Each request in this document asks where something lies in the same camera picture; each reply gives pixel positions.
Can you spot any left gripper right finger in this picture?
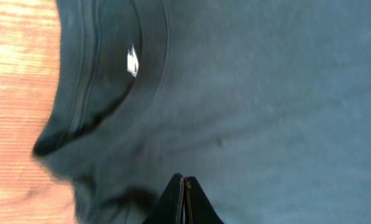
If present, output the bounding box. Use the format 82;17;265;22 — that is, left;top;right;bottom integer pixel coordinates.
184;176;224;224

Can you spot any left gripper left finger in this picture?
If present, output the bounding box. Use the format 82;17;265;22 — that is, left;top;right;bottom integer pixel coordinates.
142;174;185;224

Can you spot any black Nike t-shirt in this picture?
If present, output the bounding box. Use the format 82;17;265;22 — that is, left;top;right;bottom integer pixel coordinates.
33;0;371;223

